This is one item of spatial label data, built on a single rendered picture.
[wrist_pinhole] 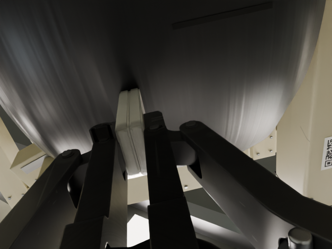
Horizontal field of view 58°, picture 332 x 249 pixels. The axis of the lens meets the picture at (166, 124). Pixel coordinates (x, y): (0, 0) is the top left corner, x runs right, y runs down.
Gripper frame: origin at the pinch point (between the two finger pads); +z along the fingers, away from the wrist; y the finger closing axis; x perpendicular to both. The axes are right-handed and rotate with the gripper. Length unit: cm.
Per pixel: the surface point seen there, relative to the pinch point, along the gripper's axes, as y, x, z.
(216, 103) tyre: 6.5, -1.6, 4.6
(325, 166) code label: 29.8, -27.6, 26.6
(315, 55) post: 26.4, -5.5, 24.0
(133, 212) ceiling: -69, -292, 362
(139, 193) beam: -9, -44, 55
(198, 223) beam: 23, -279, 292
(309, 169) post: 26.8, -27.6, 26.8
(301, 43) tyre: 13.5, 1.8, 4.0
